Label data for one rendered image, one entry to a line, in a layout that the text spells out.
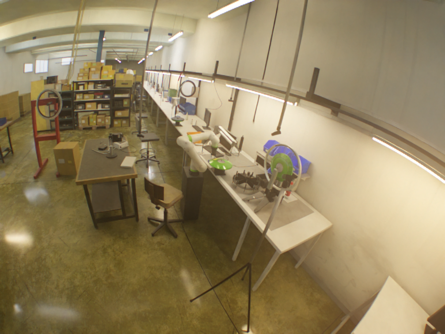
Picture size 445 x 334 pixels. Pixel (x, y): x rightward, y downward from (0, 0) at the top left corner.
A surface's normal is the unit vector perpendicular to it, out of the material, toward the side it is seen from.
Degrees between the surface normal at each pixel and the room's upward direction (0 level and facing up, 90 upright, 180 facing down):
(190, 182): 90
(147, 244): 0
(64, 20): 90
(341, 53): 90
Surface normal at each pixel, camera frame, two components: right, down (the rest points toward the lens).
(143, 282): 0.18, -0.88
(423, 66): -0.88, 0.07
